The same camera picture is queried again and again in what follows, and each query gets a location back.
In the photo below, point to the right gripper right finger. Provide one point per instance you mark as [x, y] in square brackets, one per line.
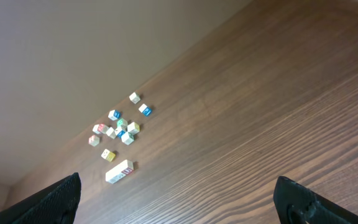
[296, 204]

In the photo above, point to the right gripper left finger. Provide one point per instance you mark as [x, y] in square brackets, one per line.
[56, 204]

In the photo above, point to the wooden block bear drawing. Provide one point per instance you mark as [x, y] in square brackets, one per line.
[110, 177]

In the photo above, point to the blue H letter block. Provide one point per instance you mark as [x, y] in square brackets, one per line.
[126, 167]

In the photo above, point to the wooden block yellow W side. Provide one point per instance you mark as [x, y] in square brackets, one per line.
[108, 155]

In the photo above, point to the red I letter block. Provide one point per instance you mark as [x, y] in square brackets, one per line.
[94, 140]

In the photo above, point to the red M letter block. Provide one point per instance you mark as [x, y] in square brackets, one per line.
[102, 128]

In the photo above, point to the wooden block blue L side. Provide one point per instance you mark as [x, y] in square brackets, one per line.
[119, 131]

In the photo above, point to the green N letter block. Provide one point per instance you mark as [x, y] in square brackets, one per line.
[121, 122]

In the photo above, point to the wooden block red scribble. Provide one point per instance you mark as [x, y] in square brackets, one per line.
[133, 128]

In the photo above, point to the wooden block blue R side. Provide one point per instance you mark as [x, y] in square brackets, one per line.
[145, 110]

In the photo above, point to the wooden block far top right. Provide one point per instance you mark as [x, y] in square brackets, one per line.
[135, 98]

